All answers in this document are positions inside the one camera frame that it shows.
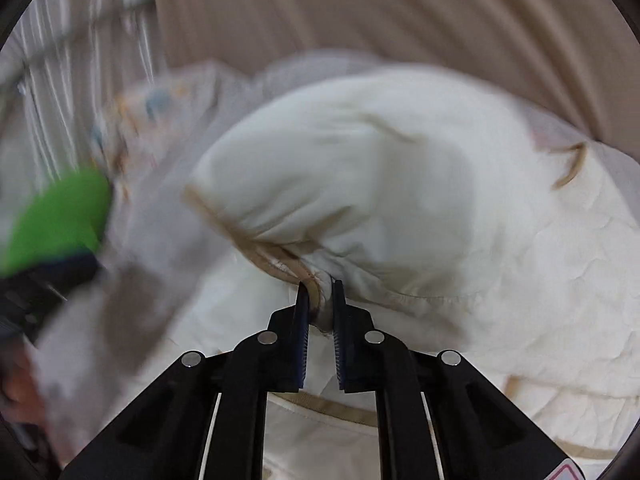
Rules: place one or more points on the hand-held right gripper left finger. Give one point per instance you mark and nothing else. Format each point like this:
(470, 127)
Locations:
(302, 345)

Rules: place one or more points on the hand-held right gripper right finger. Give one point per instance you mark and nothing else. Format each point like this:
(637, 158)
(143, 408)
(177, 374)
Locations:
(340, 345)

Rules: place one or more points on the cream quilted garment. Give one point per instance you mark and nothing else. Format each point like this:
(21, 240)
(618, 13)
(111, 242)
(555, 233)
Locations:
(400, 200)

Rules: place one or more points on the person's left hand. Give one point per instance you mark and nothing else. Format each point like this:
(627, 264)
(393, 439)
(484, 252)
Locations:
(20, 390)

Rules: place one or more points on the grey floral blanket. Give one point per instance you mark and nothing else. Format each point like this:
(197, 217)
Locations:
(165, 170)

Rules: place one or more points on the silver white curtain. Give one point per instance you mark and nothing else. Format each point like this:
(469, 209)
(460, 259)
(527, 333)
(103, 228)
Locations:
(60, 60)

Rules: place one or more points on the beige sheet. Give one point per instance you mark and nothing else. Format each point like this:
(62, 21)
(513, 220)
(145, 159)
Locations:
(380, 10)

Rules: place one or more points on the metal rail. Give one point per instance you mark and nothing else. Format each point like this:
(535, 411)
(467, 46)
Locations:
(75, 42)

